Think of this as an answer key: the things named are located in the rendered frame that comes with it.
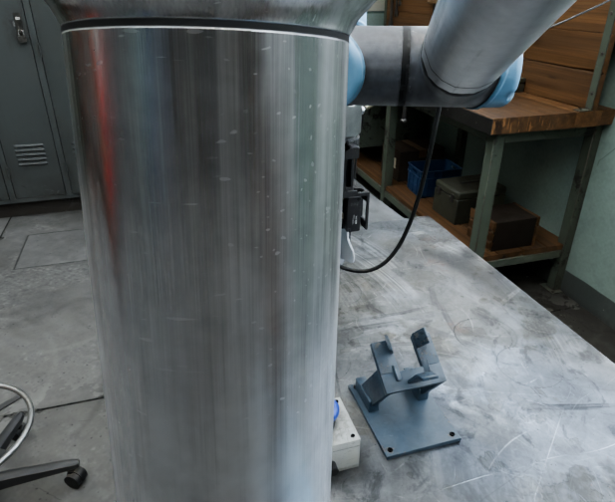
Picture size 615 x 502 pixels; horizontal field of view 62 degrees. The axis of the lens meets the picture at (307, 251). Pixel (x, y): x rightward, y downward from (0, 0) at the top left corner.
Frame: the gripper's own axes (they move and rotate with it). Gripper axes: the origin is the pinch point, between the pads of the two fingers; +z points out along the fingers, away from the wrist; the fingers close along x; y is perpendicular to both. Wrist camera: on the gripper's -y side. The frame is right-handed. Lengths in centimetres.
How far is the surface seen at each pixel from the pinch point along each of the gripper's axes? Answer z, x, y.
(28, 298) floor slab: 93, -86, -168
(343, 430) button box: 8.6, -5.3, 23.1
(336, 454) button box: 10.2, -6.7, 24.8
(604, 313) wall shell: 88, 155, -75
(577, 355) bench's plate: 13.0, 35.7, 15.7
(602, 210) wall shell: 47, 155, -91
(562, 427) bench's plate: 13.1, 23.2, 26.9
